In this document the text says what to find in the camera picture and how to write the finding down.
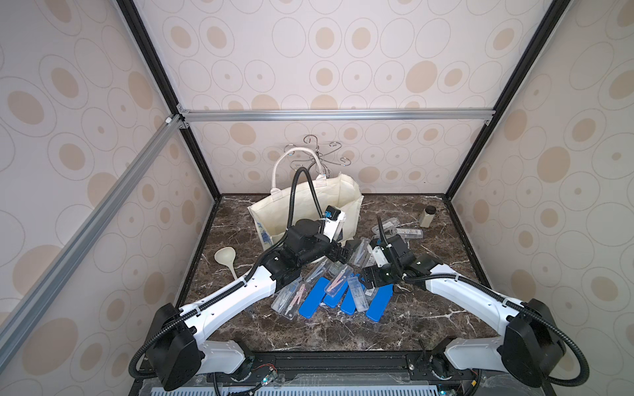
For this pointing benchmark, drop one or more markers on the black corner frame post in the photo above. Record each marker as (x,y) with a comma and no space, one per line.
(530,55)
(146,46)

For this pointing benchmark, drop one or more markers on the small jar black lid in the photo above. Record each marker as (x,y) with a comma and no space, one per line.
(427,216)

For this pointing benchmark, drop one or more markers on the clear compass case far left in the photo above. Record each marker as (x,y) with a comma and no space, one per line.
(283,303)

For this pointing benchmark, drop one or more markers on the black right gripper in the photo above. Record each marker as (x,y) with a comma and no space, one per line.
(376,275)

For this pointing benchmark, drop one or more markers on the clear case pink compass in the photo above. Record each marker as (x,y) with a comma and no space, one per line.
(339,281)

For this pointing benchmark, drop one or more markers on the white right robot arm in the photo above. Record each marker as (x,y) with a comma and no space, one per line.
(524,346)

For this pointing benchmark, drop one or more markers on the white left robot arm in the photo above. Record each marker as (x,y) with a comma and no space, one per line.
(177,346)

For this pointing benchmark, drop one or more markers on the starry night canvas bag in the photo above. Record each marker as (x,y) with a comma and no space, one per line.
(342,192)

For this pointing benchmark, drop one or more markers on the black corner frame post left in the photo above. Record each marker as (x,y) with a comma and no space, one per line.
(146,46)

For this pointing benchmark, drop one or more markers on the silver metal hook stand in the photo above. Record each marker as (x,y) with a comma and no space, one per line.
(312,157)

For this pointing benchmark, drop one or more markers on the black corner frame post right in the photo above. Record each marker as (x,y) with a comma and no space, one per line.
(530,55)

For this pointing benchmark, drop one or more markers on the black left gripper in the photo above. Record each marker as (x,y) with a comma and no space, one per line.
(335,253)

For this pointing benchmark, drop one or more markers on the diagonal aluminium rail left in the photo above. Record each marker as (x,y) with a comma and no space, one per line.
(35,304)

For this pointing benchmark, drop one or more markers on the clear compass case back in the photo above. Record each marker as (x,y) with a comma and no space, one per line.
(389,226)

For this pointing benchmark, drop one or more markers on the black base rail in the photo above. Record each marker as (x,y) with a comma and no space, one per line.
(326,373)

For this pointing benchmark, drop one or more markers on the horizontal aluminium rail back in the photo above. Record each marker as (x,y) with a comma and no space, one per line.
(340,114)

